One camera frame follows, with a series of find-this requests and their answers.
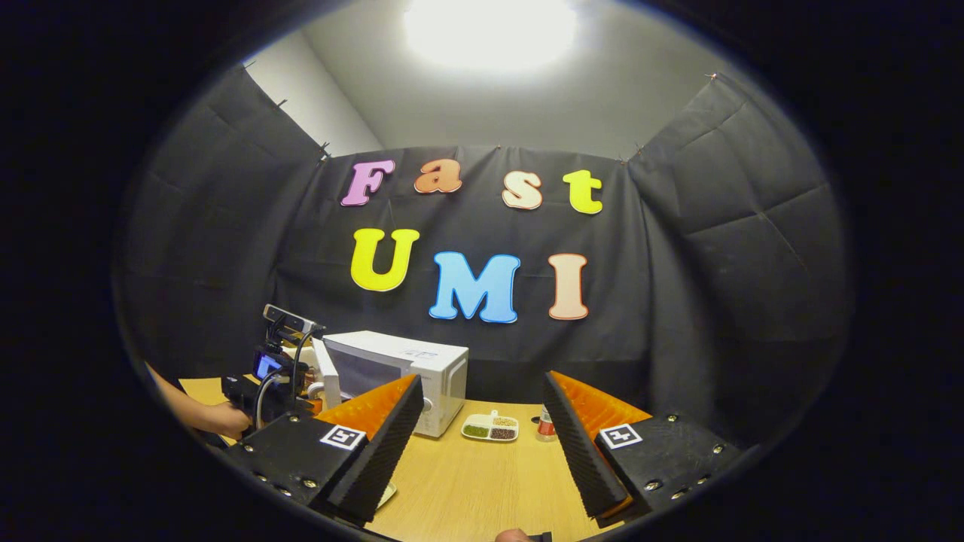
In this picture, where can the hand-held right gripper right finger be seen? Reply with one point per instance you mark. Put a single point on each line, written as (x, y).
(580, 452)

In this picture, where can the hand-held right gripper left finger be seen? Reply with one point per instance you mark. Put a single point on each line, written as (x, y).
(380, 459)

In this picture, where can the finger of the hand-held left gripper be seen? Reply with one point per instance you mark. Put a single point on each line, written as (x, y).
(313, 404)

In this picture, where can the white microwave oven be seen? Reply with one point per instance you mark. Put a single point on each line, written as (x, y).
(444, 376)

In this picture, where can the pink food piece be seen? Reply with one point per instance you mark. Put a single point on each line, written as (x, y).
(512, 537)

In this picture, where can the white rectangular tray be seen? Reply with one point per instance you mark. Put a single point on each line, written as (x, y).
(387, 494)

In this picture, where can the clear bottle with red label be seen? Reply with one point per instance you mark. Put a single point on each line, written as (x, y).
(546, 425)

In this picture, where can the white divided dish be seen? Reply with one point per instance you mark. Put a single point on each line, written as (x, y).
(489, 429)

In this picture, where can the black backdrop cloth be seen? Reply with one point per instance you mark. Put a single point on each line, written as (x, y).
(678, 301)

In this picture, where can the ceiling light panel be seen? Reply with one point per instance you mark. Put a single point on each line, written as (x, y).
(489, 30)

